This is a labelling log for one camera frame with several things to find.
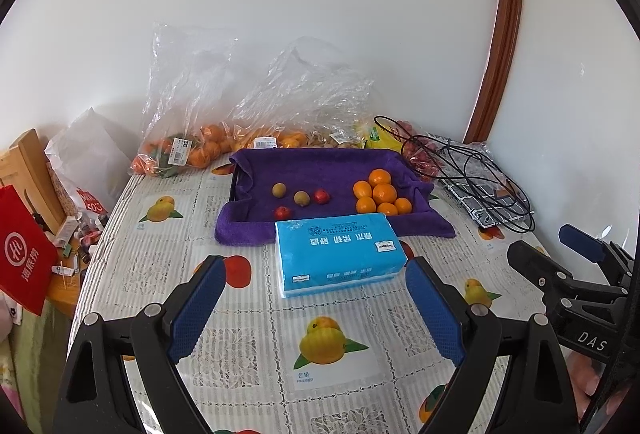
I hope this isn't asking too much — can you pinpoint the red printed plastic bag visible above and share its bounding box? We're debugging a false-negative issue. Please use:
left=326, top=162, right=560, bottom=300
left=74, top=186, right=110, bottom=216

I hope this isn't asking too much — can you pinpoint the black cable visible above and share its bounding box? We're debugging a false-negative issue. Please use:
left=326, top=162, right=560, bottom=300
left=374, top=115, right=536, bottom=233

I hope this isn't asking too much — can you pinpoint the packaged grey checked cloth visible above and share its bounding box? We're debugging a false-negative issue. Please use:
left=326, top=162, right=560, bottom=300
left=440, top=139, right=532, bottom=228

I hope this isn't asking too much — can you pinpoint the blue tissue pack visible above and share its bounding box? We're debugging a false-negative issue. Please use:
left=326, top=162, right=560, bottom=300
left=275, top=214, right=406, bottom=299

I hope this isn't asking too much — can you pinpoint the clear bag of brown fruits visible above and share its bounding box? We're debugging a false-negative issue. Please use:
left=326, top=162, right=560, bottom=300
left=310, top=126, right=363, bottom=150

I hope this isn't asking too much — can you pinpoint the brown wooden door frame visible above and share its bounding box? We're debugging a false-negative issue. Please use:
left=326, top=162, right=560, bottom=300
left=462, top=0, right=525, bottom=142

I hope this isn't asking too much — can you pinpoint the cluster of small bottles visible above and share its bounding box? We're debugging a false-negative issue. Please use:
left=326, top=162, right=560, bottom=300
left=52, top=211, right=110, bottom=266

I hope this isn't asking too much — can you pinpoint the purple towel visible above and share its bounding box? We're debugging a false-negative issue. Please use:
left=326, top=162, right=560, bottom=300
left=215, top=148, right=456, bottom=246

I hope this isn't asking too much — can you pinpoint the person's right hand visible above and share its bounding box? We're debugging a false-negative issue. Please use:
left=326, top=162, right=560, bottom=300
left=570, top=354, right=626, bottom=420

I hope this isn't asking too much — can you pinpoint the wooden side table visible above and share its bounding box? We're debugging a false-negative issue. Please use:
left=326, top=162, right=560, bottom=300
left=45, top=234, right=92, bottom=315

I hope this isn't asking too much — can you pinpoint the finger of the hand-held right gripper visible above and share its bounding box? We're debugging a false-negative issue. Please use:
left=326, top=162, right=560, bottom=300
left=559, top=224, right=636, bottom=288
left=506, top=241, right=628, bottom=303

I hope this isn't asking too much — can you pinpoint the red paper bag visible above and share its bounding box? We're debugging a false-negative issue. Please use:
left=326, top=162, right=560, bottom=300
left=0, top=185, right=58, bottom=316

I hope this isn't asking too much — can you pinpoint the bag of red fruits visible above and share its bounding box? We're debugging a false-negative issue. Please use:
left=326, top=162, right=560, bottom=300
left=392, top=119, right=444, bottom=180

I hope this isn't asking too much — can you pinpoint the clear bag of leafy tangerines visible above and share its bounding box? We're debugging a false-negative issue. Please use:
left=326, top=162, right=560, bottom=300
left=129, top=23, right=238, bottom=177

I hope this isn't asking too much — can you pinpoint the wooden chair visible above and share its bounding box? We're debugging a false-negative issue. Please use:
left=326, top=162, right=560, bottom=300
left=0, top=129, right=67, bottom=235

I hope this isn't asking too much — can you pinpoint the large orange with stem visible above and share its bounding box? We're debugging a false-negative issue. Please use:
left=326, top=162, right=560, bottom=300
left=372, top=183, right=398, bottom=205

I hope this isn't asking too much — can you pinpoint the clear bag of oranges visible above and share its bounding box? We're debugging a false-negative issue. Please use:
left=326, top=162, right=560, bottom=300
left=227, top=36, right=376, bottom=151

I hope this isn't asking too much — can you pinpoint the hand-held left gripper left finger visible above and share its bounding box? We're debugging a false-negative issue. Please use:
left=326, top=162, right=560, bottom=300
left=52, top=255, right=227, bottom=434

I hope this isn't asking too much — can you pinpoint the yellow pomelo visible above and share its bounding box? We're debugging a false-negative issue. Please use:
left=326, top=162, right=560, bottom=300
left=355, top=121, right=404, bottom=153

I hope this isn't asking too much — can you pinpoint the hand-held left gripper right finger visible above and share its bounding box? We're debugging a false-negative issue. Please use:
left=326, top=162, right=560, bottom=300
left=405, top=258, right=581, bottom=434

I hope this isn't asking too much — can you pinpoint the white plastic bag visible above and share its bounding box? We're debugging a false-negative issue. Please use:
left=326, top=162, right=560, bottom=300
left=45, top=108, right=133, bottom=215

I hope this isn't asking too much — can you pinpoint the pale green cloth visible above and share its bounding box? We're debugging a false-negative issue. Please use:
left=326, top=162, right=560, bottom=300
left=0, top=294, right=71, bottom=434

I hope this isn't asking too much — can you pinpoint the black tray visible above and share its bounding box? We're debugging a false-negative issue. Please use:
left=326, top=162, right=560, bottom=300
left=227, top=164, right=242, bottom=203

